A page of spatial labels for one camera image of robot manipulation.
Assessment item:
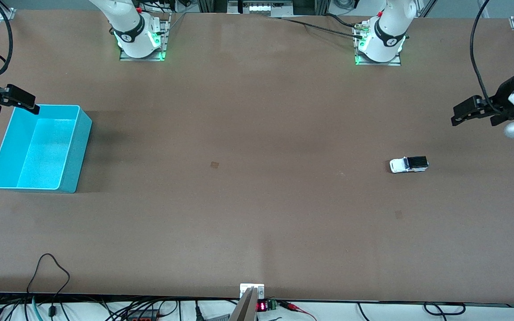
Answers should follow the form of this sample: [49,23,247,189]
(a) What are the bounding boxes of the thin black looped cable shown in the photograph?
[26,253,71,318]

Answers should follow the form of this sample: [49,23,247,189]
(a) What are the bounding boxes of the turquoise plastic bin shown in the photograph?
[0,104,93,194]

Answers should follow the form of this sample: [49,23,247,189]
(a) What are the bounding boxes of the white mounting bracket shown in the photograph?
[240,284,265,300]

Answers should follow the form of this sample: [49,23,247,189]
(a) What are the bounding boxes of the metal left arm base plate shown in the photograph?
[354,20,402,66]

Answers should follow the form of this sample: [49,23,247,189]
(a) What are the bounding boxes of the short black table cable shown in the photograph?
[324,13,359,28]

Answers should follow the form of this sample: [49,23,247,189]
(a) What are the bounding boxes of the black coiled cable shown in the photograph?
[423,302,466,316]

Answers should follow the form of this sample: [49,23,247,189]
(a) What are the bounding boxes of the black power strip red switches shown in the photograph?
[125,310,162,321]

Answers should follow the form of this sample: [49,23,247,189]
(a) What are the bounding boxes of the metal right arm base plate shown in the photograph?
[120,12,171,62]

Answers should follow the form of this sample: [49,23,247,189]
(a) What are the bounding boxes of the white toy jeep black roof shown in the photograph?
[390,156,429,174]

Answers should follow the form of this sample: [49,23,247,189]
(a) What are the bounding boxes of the grey camera mount bar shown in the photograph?
[229,287,258,321]

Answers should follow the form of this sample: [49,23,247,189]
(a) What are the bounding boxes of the long black table cable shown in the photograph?
[264,16,365,40]

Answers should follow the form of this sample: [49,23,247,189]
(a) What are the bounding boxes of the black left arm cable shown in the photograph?
[470,0,495,115]

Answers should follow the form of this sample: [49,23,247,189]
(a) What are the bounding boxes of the red clip lead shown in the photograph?
[278,301,318,321]

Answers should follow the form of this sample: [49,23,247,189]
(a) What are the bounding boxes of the control box with white lights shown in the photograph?
[227,0,294,18]

